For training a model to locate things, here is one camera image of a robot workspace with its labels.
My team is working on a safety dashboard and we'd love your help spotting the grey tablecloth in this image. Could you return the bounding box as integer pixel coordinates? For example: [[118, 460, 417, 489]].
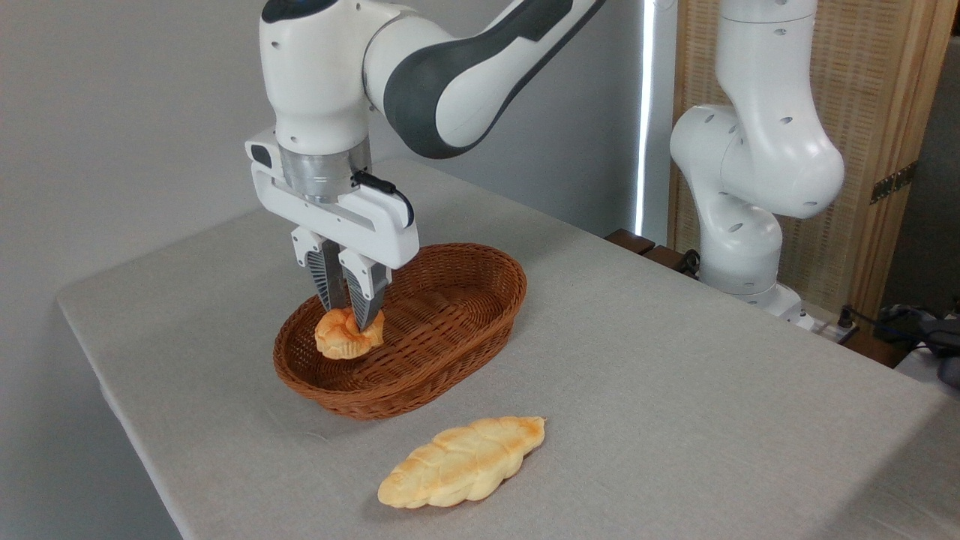
[[56, 157, 960, 540]]

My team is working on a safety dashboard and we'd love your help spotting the black cable bundle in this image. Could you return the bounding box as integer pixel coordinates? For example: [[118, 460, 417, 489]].
[[855, 296, 960, 389]]

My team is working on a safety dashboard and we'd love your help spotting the vertical white light strip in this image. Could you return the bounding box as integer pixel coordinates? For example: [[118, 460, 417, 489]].
[[634, 0, 656, 237]]

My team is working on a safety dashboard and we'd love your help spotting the brown oval wicker basket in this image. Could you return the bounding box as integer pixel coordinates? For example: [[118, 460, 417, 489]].
[[273, 242, 528, 420]]

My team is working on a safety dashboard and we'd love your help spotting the dark metal screen hinge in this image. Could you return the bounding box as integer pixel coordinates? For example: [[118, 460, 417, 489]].
[[870, 160, 918, 206]]

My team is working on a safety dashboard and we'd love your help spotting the long braided pale bread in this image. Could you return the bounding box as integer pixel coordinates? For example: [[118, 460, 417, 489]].
[[377, 416, 547, 509]]

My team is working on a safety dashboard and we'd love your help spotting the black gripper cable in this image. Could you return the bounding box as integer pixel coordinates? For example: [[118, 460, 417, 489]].
[[352, 170, 416, 229]]

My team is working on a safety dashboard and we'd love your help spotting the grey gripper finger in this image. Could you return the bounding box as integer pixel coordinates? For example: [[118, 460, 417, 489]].
[[291, 226, 348, 313], [337, 248, 393, 332]]

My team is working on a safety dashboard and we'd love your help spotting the small round orange bread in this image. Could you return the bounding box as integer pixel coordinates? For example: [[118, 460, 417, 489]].
[[314, 306, 386, 361]]

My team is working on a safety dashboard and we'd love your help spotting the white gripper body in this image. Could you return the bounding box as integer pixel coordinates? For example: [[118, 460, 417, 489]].
[[245, 127, 420, 272]]

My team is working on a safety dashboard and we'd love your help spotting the dark wooden block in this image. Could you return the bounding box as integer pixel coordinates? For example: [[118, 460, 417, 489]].
[[604, 228, 658, 257], [643, 244, 700, 277]]

